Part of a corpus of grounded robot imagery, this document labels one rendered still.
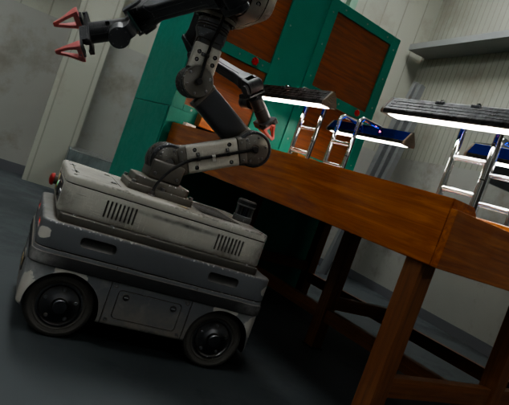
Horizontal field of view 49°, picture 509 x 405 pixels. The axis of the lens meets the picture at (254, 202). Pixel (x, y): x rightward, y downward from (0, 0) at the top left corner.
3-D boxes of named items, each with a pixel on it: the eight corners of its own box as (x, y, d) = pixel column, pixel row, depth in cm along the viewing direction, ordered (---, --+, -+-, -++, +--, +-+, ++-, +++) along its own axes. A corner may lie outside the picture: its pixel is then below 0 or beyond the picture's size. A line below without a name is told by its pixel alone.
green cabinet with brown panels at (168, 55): (170, 105, 290) (232, -72, 286) (133, 97, 336) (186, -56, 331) (350, 178, 367) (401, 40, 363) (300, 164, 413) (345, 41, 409)
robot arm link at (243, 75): (186, 49, 250) (205, 42, 255) (187, 61, 253) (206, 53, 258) (246, 87, 225) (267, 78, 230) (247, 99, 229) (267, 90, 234)
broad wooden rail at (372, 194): (429, 265, 145) (454, 198, 144) (160, 155, 294) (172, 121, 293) (456, 274, 152) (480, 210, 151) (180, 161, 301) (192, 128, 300)
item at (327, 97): (323, 104, 244) (328, 87, 244) (249, 94, 295) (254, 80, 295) (335, 110, 249) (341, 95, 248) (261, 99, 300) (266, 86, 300)
